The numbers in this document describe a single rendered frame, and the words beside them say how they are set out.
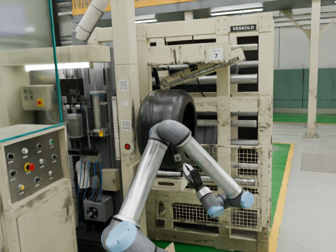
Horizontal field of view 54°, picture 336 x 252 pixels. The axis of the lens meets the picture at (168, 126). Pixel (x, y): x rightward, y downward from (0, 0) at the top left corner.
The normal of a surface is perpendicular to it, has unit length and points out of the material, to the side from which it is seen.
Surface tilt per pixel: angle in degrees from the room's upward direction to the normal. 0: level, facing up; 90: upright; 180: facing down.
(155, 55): 90
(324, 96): 90
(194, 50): 90
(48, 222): 90
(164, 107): 50
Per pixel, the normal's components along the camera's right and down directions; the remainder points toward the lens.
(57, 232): 0.95, 0.02
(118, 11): -0.33, 0.18
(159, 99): -0.22, -0.68
